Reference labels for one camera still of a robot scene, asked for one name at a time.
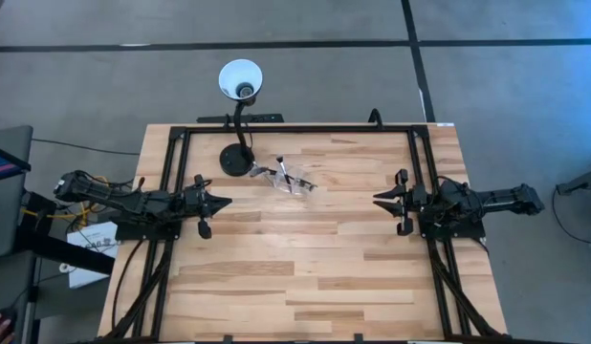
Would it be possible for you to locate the black power strip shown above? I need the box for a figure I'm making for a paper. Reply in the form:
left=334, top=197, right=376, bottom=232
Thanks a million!
left=196, top=113, right=286, bottom=125

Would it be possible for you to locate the grey stand leg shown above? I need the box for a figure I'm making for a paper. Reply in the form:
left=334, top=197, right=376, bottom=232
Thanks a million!
left=555, top=166, right=591, bottom=198

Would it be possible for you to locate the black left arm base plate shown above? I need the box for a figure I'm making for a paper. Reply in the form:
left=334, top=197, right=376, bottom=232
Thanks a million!
left=114, top=220, right=183, bottom=242

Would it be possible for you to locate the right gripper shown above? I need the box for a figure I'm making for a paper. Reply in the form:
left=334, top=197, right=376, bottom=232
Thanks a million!
left=372, top=169, right=429, bottom=221

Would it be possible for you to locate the thin black floor cable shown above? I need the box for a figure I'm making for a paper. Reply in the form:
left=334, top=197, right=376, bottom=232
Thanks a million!
left=31, top=138, right=142, bottom=157

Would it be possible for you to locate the black curved cable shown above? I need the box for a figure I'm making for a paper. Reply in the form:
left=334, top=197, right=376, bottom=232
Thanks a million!
left=110, top=238, right=149, bottom=336

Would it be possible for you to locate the clear acrylic brush organizer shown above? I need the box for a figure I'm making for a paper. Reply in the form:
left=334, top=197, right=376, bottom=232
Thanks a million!
left=249, top=159, right=321, bottom=198

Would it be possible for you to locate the white cardboard box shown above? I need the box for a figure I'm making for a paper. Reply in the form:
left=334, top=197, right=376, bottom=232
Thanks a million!
left=64, top=220, right=120, bottom=290

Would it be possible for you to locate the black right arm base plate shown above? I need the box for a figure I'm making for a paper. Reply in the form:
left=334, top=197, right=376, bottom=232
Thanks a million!
left=417, top=219, right=488, bottom=241

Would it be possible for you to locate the blue-screen monitor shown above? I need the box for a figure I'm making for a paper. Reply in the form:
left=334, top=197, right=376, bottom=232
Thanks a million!
left=0, top=142, right=33, bottom=183

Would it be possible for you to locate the black desk leg beam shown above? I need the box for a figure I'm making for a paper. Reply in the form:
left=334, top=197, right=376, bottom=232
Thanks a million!
left=16, top=190, right=116, bottom=276

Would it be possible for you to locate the black aluminium rig frame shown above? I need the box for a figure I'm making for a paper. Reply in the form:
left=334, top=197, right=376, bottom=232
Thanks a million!
left=103, top=122, right=510, bottom=343

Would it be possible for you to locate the grey desk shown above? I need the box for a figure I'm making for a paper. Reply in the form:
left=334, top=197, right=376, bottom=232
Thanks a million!
left=0, top=124, right=36, bottom=260

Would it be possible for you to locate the yellow cable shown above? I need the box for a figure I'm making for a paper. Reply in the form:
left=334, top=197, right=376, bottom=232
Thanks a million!
left=20, top=175, right=110, bottom=226

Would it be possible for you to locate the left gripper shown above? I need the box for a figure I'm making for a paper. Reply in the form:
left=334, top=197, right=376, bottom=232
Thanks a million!
left=179, top=173, right=233, bottom=222

